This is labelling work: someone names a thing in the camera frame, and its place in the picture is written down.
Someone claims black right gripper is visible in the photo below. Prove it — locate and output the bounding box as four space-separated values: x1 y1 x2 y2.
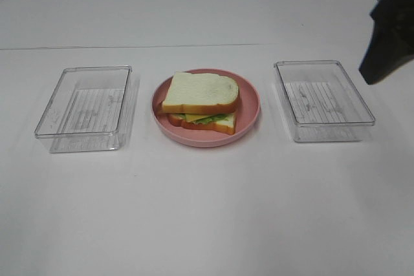
359 0 413 85

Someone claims bread slice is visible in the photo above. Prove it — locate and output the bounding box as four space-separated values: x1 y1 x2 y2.
167 112 237 135
161 72 239 114

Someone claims green lettuce leaf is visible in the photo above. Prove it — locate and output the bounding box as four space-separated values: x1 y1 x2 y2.
173 114 227 124

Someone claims yellow cheese slice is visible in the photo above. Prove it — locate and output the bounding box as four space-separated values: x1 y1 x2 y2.
184 114 212 124

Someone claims bacon strip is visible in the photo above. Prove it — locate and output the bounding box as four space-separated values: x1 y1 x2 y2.
155 102 164 116

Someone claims right clear plastic tray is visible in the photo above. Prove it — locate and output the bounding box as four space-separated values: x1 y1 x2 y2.
274 60 376 143

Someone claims clear plastic tray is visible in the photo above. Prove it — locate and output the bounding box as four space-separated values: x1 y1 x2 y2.
34 65 139 153
274 60 376 143

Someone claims left clear plastic tray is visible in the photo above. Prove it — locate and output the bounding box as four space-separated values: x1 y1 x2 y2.
34 65 139 153

